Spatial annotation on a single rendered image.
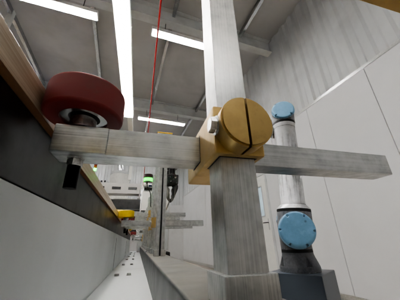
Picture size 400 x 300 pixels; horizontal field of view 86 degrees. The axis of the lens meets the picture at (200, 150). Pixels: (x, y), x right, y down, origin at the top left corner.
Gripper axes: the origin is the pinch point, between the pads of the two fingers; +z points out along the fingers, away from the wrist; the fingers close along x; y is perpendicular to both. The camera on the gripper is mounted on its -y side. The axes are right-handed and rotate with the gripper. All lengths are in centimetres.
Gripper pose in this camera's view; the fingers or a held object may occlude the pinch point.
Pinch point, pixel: (169, 200)
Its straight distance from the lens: 130.2
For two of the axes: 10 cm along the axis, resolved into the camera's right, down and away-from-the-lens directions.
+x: 9.7, 0.8, 2.5
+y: 2.6, -3.9, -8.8
